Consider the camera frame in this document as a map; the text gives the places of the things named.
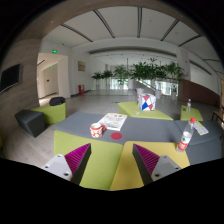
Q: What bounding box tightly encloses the open magazine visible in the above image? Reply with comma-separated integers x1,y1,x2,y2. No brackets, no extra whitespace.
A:
98,113,127,131

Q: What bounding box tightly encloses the wooden chair right edge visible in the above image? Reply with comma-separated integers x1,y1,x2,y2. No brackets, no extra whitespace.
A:
212,109,224,129

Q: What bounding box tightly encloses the yellow-green low bench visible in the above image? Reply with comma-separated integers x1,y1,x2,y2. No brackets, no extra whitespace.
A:
118,101,171,120

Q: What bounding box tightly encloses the folded leaflet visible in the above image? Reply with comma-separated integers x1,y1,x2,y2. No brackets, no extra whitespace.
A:
194,121,209,135

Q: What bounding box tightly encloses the small green ottoman right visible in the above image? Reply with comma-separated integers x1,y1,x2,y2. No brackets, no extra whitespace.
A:
180,105,203,121

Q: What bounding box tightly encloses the framed wall picture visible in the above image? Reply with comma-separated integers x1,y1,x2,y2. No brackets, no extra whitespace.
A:
78,61,86,72

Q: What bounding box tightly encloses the grey green modular sofa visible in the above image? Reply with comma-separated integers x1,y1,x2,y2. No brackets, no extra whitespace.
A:
54,112,224,190

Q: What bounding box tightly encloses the wall mounted black television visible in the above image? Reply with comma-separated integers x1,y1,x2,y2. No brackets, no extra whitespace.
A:
0,64,22,93

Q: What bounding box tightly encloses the red round coaster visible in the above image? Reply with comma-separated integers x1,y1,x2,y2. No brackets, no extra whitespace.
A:
111,132,123,140

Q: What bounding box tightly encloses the distant water bottle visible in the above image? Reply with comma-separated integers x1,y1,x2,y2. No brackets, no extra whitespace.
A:
186,99,191,113

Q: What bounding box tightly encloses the red fire extinguisher box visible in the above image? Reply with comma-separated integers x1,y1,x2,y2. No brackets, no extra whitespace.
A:
78,85,84,95

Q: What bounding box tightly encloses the red white patterned mug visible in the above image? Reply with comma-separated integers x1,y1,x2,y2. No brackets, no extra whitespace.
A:
90,123,106,138

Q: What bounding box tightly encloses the green ottoman left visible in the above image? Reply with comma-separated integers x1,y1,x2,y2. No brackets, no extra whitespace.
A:
34,103,66,125

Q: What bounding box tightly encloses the row of potted plants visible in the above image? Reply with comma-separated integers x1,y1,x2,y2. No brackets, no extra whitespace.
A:
92,58,185,92

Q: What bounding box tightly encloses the black bag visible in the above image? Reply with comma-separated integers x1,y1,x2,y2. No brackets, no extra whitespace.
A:
49,97,65,106

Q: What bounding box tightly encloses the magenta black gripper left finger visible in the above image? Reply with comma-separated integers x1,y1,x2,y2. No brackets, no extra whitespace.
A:
42,143,91,185

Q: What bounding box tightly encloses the red blue white cube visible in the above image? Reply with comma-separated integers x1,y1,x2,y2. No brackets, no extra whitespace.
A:
138,93,156,111

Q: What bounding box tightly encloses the clear bottle red cap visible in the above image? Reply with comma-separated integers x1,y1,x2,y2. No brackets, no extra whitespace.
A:
176,118,195,153

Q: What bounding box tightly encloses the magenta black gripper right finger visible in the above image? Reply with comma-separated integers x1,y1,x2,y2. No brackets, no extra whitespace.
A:
132,144,181,185

